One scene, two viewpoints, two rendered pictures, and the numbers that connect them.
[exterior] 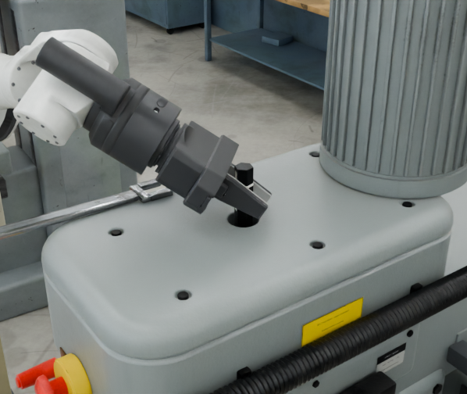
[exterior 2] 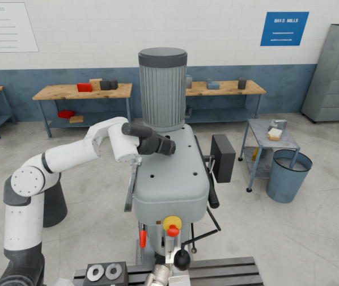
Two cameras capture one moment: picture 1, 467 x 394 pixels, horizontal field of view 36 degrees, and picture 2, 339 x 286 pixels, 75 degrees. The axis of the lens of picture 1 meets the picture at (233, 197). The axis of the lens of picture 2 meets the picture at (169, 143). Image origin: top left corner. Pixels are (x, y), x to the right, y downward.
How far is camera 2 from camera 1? 0.69 m
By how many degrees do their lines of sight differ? 50
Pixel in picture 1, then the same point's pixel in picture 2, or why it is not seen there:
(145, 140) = (156, 141)
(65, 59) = (136, 127)
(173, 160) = (162, 143)
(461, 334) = not seen: hidden behind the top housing
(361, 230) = (189, 138)
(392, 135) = (177, 112)
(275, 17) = not seen: outside the picture
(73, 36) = (118, 120)
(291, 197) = not seen: hidden behind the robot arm
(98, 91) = (147, 132)
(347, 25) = (161, 87)
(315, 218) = (177, 141)
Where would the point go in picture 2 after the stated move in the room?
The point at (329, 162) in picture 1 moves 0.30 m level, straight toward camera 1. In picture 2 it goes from (159, 127) to (221, 153)
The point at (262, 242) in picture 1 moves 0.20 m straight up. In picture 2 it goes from (181, 152) to (183, 104)
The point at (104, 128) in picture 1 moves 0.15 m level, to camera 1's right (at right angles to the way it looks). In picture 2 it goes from (145, 144) to (171, 125)
